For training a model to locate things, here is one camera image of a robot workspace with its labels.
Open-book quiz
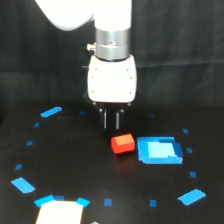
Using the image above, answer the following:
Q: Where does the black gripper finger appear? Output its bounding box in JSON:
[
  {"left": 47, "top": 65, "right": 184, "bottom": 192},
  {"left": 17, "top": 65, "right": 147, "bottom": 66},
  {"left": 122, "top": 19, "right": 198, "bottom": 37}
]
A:
[
  {"left": 115, "top": 108, "right": 124, "bottom": 129},
  {"left": 99, "top": 108, "right": 107, "bottom": 129}
]

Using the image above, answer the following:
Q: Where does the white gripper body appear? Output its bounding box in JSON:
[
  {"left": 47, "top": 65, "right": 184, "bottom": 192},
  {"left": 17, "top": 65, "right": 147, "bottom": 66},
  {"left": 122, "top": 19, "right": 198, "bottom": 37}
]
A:
[{"left": 87, "top": 55, "right": 136, "bottom": 103}]

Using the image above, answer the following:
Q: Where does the red hexagonal block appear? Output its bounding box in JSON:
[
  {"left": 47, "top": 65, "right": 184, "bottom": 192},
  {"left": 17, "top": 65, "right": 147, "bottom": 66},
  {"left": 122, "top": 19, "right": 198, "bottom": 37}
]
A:
[{"left": 111, "top": 134, "right": 135, "bottom": 154}]

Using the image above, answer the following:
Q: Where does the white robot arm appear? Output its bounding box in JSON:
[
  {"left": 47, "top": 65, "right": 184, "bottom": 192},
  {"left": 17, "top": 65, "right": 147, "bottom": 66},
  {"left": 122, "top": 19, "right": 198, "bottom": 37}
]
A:
[{"left": 35, "top": 0, "right": 137, "bottom": 126}]

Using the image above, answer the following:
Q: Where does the blue tape square target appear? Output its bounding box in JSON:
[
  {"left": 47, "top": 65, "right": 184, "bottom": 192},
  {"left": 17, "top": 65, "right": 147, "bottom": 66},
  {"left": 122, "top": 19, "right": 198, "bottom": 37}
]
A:
[{"left": 137, "top": 136, "right": 183, "bottom": 164}]

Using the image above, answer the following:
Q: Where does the long blue tape top left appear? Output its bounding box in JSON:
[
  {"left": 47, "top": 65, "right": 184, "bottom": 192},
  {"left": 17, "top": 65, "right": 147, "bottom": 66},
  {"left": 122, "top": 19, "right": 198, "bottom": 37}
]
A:
[{"left": 40, "top": 106, "right": 62, "bottom": 118}]

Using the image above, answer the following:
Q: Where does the black backdrop curtain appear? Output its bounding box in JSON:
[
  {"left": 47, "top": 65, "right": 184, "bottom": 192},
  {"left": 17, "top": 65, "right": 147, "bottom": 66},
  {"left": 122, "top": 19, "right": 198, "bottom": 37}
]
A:
[{"left": 0, "top": 0, "right": 224, "bottom": 116}]

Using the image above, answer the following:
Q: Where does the blue tape strip by paper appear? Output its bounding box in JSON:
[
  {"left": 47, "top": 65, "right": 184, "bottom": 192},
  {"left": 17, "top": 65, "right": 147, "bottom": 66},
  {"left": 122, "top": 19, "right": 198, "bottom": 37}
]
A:
[{"left": 76, "top": 198, "right": 90, "bottom": 207}]

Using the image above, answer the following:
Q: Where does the large blue tape left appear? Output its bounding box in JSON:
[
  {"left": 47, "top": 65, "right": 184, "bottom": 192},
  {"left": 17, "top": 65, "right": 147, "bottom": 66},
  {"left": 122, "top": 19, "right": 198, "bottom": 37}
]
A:
[{"left": 11, "top": 177, "right": 35, "bottom": 194}]

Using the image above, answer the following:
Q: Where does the large blue tape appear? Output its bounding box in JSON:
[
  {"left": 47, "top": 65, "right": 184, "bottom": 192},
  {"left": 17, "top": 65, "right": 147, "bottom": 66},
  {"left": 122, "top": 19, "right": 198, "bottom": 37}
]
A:
[
  {"left": 11, "top": 177, "right": 35, "bottom": 194},
  {"left": 178, "top": 189, "right": 206, "bottom": 206}
]

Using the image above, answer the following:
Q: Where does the white paper sheet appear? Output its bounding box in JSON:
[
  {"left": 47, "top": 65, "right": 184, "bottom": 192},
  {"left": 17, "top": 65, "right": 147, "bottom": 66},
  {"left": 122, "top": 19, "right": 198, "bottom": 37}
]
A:
[{"left": 35, "top": 201, "right": 83, "bottom": 224}]

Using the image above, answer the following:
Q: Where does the large blue tape right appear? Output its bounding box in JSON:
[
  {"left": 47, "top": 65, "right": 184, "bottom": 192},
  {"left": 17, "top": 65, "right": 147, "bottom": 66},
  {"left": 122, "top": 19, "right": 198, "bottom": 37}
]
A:
[{"left": 178, "top": 189, "right": 206, "bottom": 206}]

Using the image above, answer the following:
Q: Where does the blue tape strip bottom left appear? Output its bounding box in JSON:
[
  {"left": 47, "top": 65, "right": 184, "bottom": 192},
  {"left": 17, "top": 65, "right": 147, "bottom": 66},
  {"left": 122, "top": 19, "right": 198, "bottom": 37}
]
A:
[{"left": 34, "top": 195, "right": 54, "bottom": 207}]

